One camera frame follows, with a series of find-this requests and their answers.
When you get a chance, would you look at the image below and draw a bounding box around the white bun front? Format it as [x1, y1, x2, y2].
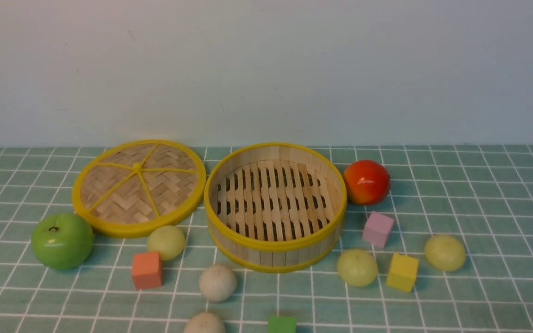
[183, 312, 226, 333]

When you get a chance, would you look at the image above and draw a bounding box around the bamboo steamer lid yellow rim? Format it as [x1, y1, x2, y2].
[72, 139, 207, 238]

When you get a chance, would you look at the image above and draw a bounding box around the orange cube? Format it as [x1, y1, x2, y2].
[131, 251, 163, 290]

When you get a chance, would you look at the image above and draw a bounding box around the green cube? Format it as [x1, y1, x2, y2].
[268, 315, 297, 333]

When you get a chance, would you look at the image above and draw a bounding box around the pale yellow bun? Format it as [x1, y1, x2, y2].
[424, 234, 466, 272]

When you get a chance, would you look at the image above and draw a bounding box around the pink cube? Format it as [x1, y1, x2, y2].
[362, 211, 394, 248]

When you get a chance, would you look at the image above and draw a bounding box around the pale green bun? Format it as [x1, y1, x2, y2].
[146, 225, 186, 261]
[336, 248, 378, 287]

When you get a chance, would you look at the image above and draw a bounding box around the white bun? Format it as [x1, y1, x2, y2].
[199, 263, 237, 303]
[183, 312, 226, 333]

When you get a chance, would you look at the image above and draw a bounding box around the bamboo steamer tray yellow rim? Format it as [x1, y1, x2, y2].
[204, 142, 347, 273]

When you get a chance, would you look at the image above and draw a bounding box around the green checkered tablecloth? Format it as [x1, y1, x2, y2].
[0, 145, 533, 333]

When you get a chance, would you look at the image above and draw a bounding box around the yellow cube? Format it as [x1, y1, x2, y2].
[385, 253, 420, 293]

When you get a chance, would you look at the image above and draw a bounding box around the red tomato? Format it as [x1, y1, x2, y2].
[343, 160, 391, 206]

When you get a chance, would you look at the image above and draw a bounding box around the green apple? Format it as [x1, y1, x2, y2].
[31, 212, 94, 271]

